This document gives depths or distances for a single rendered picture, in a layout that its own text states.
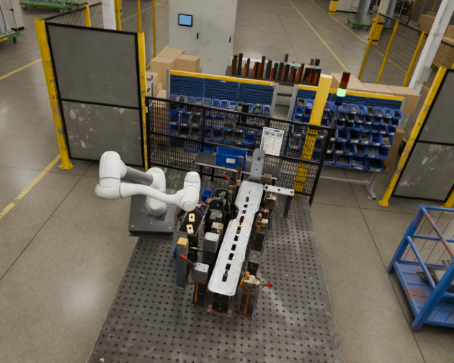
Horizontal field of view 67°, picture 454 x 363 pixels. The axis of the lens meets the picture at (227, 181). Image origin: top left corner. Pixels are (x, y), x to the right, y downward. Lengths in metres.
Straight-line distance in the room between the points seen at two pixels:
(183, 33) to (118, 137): 4.82
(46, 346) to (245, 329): 1.72
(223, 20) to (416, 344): 7.62
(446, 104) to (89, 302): 4.57
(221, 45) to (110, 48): 4.99
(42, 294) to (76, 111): 2.43
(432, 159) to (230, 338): 3.85
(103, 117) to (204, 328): 3.29
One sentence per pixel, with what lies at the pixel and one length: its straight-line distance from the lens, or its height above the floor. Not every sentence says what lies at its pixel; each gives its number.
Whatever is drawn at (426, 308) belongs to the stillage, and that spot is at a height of 0.36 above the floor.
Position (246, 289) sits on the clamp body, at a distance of 2.39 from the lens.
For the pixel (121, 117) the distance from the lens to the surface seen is 4.86.
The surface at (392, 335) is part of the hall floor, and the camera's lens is 3.87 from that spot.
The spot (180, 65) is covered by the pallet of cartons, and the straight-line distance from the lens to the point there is 7.22.
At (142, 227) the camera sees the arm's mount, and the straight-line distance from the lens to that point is 3.09.
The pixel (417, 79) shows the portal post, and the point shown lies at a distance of 6.99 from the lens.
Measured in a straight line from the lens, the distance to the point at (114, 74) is 4.67.
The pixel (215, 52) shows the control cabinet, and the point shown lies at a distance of 9.26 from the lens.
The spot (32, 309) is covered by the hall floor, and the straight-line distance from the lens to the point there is 3.75.
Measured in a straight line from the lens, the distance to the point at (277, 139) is 3.51.
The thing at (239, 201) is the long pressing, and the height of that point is 1.00.
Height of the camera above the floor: 2.83
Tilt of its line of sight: 33 degrees down
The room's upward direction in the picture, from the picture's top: 6 degrees clockwise
